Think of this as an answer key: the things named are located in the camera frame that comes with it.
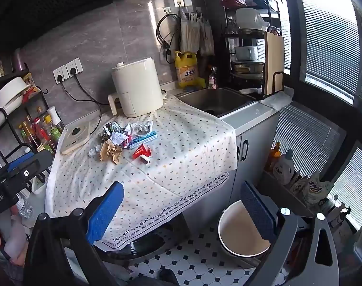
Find cream air fryer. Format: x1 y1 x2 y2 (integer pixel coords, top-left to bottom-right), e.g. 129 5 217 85
108 62 167 118

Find yellow detergent bottle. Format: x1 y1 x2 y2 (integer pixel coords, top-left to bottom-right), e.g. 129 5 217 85
174 51 200 89

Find clear pill blister pack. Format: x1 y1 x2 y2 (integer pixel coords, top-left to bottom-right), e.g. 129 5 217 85
133 121 154 135

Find crumpled white receipt paper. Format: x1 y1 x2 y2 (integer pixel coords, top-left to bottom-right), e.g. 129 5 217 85
111 131 131 149

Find row of condiment bottles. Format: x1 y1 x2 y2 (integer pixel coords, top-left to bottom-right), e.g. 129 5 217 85
18 115 63 155

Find black range hood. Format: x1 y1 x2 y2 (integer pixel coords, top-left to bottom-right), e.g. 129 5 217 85
0 0 146 52

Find wooden cutting board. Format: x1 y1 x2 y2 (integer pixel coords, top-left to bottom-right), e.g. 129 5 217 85
264 32 286 95

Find red plastic wrapper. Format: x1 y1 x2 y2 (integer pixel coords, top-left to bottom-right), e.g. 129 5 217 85
132 143 152 163

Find orange bottle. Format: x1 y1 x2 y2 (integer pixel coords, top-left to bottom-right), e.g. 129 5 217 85
266 142 282 171

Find grey cabinet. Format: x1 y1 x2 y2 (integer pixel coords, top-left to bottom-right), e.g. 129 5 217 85
181 104 282 227

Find clear water bottle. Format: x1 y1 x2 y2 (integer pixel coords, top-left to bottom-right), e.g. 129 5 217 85
17 194 34 220

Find white laundry detergent bottle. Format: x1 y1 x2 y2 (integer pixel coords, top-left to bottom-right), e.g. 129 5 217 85
273 149 295 185

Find black power cable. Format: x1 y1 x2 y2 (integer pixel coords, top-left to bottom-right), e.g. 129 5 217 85
70 68 102 134
58 74 110 107

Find crumpled clear plastic wrap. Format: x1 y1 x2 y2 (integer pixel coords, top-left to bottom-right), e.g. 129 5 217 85
124 123 137 139

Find white wall outlet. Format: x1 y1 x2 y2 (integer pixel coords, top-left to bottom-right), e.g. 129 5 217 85
52 65 68 84
67 58 84 77

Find white plastic tub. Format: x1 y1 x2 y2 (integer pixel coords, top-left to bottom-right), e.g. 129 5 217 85
32 172 52 196

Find white trash bin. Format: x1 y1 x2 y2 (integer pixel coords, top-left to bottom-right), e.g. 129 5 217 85
218 199 272 258

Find black dish rack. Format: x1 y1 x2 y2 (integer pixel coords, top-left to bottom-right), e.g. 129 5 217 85
221 0 286 101

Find white oil sprayer bottle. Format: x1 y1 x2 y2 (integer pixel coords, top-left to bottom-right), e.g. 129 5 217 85
47 106 63 132

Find silver foil wrapper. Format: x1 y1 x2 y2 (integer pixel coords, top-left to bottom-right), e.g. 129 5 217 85
103 122 125 140

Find blue and white carton box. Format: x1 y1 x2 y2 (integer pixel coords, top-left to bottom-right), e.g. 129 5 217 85
128 131 158 150

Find white plastic food container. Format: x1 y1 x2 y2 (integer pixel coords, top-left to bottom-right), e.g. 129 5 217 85
235 8 267 31

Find stack of bowls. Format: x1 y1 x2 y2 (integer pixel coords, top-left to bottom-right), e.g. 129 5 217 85
230 61 265 80

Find metal faucet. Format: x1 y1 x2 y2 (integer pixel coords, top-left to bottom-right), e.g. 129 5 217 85
208 66 219 90

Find window blinds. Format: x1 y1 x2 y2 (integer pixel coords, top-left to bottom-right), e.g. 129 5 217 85
249 0 362 239

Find red snack packet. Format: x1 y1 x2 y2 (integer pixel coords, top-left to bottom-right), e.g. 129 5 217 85
22 73 42 96

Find brown paper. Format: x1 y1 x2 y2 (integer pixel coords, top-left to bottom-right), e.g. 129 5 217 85
100 140 123 164

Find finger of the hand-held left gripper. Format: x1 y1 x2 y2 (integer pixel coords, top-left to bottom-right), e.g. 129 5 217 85
0 150 54 185

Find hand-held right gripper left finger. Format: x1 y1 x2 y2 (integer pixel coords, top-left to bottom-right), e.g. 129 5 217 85
23 181 125 286

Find white bowl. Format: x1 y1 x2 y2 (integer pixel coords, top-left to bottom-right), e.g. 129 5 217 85
0 77 31 110

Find bag of chopsticks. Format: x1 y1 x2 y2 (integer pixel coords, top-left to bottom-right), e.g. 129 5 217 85
179 7 215 58

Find detergent refill pouch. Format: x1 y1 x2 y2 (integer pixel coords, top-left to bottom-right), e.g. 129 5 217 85
290 170 334 205

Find looped black cable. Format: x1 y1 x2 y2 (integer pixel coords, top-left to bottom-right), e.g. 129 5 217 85
156 12 181 64

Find white mug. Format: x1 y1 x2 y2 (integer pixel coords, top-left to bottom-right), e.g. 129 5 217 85
235 46 259 61

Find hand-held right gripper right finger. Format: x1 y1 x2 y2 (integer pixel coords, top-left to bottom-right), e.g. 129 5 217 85
241 180 340 286

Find black spice rack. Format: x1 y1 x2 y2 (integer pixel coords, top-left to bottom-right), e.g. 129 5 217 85
0 62 65 187

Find floral printed tablecloth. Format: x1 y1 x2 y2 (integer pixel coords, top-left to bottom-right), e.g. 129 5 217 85
45 94 238 251

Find cream induction cooker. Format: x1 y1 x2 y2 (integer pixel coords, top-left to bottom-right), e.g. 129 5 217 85
61 122 92 155

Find steel sink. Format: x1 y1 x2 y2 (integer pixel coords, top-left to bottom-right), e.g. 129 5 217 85
176 87 258 117

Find person's left forearm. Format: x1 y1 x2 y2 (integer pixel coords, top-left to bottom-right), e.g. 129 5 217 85
3 211 31 266

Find white drying cloth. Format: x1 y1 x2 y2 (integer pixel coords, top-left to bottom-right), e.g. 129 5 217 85
258 86 295 109

